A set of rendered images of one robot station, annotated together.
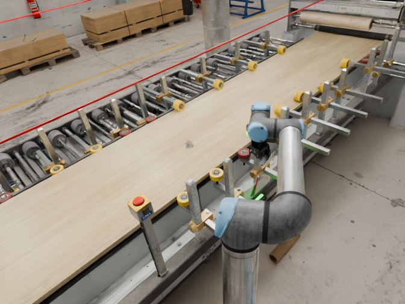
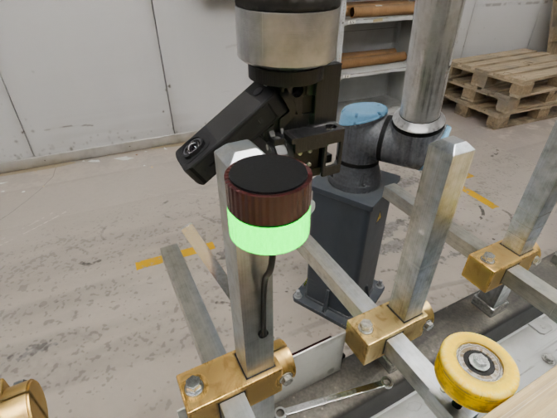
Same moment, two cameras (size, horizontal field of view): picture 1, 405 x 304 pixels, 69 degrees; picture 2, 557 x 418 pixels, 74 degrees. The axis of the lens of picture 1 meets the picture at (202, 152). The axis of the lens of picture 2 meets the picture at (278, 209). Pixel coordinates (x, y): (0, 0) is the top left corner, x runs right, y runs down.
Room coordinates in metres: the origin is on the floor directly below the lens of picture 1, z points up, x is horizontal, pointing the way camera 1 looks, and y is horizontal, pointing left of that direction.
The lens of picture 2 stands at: (1.53, -0.23, 1.27)
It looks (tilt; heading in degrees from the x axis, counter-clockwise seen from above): 35 degrees down; 192
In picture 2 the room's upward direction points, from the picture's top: straight up
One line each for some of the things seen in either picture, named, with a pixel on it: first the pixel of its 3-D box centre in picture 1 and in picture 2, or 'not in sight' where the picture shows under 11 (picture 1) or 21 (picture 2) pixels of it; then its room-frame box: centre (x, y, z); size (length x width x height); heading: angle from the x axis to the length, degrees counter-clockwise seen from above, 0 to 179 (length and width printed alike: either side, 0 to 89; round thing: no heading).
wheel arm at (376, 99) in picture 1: (355, 93); not in sight; (1.87, -1.18, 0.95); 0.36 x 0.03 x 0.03; 40
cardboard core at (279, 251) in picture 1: (284, 245); not in sight; (1.28, -0.54, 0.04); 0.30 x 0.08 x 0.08; 130
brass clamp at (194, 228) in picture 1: (200, 221); (502, 260); (0.98, 0.05, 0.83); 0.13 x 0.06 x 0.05; 130
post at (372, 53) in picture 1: (366, 76); not in sight; (2.24, -1.47, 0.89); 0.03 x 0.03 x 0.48; 40
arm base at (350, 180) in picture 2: not in sight; (355, 167); (0.34, -0.21, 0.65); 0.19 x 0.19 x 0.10
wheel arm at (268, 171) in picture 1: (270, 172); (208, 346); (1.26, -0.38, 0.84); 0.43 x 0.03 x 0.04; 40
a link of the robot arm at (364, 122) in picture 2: not in sight; (363, 132); (0.34, -0.20, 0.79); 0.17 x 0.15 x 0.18; 72
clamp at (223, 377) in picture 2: (259, 169); (239, 381); (1.30, -0.33, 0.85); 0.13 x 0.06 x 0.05; 130
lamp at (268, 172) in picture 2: not in sight; (269, 283); (1.32, -0.28, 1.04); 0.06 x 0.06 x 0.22; 40
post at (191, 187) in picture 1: (196, 215); (526, 225); (0.96, 0.07, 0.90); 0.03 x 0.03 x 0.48; 40
